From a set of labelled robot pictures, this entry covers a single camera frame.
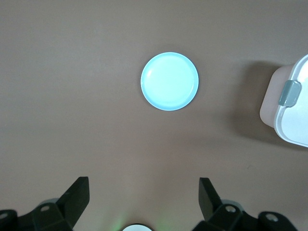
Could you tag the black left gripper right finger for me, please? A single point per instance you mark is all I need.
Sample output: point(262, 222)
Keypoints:
point(223, 214)

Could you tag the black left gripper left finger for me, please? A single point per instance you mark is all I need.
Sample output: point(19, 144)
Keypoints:
point(60, 214)

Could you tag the brown table mat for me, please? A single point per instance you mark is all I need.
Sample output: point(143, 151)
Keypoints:
point(72, 96)

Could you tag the light blue round plate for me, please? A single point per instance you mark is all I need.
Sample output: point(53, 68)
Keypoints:
point(169, 81)

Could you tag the white lidded storage box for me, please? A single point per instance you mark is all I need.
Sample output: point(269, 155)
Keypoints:
point(296, 125)

